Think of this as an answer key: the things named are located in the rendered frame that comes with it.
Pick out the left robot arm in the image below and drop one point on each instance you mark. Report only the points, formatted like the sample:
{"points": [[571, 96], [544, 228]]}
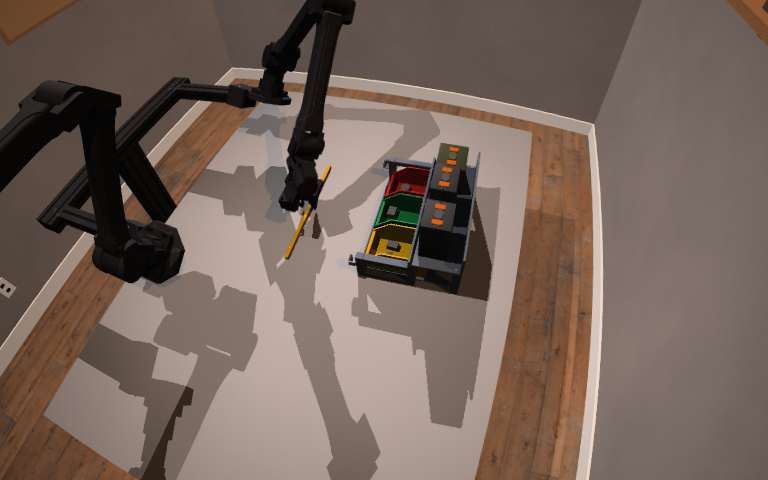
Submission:
{"points": [[310, 118]]}

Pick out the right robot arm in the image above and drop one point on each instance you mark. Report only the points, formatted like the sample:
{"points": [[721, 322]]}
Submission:
{"points": [[64, 107]]}

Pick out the red bin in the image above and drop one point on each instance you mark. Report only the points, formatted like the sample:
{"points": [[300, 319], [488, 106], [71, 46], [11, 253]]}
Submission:
{"points": [[415, 177]]}

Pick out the green open bin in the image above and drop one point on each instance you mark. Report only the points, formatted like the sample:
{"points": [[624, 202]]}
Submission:
{"points": [[408, 210]]}

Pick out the dark grey shelf rack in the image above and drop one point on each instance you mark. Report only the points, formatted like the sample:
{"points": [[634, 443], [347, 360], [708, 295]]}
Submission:
{"points": [[453, 265]]}

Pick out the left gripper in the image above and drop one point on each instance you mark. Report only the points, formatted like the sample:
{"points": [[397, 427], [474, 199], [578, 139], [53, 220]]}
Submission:
{"points": [[310, 199]]}

